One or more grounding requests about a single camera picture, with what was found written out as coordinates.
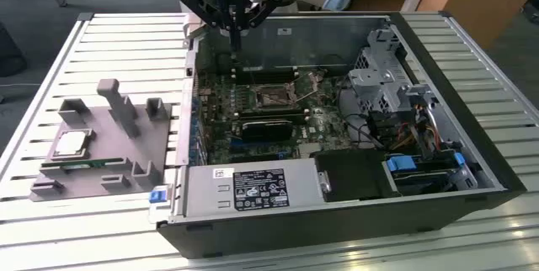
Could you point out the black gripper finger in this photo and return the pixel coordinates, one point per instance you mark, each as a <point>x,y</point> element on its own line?
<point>257,15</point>
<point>202,9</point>

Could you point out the silver CPU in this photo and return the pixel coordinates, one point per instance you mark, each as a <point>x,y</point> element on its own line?
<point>72,143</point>

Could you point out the CPU socket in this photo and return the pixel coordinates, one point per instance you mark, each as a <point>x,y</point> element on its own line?
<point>271,97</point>

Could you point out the black RAM slot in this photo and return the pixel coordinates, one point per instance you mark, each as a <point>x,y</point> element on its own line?
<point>270,77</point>
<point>270,119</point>
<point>270,113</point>

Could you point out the silver drive cage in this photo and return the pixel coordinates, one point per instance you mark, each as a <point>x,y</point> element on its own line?
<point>379,78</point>

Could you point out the black graphics card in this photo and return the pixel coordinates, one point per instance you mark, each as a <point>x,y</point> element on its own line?
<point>266,132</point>

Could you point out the green motherboard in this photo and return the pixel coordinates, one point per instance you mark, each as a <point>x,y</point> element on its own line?
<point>325,125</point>

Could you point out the silver chipset heatsink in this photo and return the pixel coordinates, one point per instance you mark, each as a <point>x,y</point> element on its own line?
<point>309,150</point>

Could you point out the grey parts rack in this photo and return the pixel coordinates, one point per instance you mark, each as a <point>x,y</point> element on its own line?
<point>122,148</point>

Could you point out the green RAM stick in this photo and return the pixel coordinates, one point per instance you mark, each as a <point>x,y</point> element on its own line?
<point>99,162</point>

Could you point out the black plastic shroud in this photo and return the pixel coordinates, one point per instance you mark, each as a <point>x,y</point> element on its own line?
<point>358,173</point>

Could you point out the blue disk carrier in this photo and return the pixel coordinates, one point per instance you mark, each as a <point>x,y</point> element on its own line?
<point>401,163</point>

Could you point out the silver power supply black label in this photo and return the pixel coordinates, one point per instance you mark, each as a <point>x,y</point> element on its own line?
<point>202,195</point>

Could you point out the blue case latch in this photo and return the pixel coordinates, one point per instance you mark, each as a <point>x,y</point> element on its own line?
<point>156,196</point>

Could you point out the narrow blue bay clip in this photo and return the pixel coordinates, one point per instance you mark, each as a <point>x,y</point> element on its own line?
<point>458,160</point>

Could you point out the black PC case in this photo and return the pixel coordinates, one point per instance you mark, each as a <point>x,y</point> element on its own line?
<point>295,236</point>

